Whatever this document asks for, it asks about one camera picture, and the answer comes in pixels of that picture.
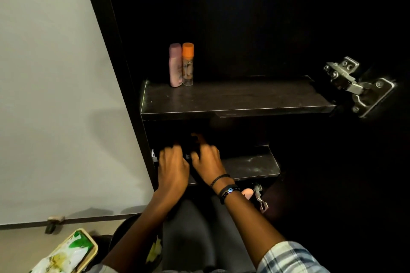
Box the metal door stopper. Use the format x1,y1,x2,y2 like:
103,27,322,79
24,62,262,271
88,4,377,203
44,216,65,235

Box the black cord bracelet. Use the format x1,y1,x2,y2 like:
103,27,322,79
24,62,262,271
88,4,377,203
210,174,231,188

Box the dark lower cabinet shelf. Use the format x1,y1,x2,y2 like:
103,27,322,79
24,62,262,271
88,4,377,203
187,145,281,185

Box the person's right forearm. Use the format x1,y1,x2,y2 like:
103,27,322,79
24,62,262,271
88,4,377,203
214,177,286,268

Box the silver cabinet door hinge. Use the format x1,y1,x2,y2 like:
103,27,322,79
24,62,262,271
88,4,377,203
323,57,396,119

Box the pink spray bottle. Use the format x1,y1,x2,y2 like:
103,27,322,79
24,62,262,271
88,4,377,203
169,43,183,88

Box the small silver door hinge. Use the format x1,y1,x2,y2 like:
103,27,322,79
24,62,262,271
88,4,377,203
254,184,269,214

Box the white cabinet door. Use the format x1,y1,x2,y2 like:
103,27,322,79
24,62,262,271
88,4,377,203
0,0,155,228

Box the person's left hand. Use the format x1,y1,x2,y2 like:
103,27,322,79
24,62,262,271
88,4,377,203
157,145,190,196

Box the person's left forearm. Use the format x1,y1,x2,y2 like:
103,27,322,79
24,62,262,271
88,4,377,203
102,190,180,273

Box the person's grey trousers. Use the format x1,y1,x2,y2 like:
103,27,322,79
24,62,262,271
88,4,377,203
109,193,257,273

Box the dark wooden cabinet frame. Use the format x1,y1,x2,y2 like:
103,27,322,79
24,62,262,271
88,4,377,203
78,0,160,191

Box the orange capped clear bottle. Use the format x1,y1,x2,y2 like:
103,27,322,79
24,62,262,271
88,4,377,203
182,42,195,87

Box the dark wooden cabinet shelf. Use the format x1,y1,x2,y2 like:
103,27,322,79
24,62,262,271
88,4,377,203
140,75,336,121

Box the black beaded bracelet blue eye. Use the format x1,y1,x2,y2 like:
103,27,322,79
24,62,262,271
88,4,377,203
218,184,241,205

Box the plaid shirt sleeve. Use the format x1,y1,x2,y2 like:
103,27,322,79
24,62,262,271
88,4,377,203
256,241,330,273

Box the green white plastic packet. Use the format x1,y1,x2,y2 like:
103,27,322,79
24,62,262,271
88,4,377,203
29,231,94,273

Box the yellow rimmed tray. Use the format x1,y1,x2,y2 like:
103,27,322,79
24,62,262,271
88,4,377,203
29,228,99,273

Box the person's right hand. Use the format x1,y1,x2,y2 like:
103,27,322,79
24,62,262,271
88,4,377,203
191,144,230,192

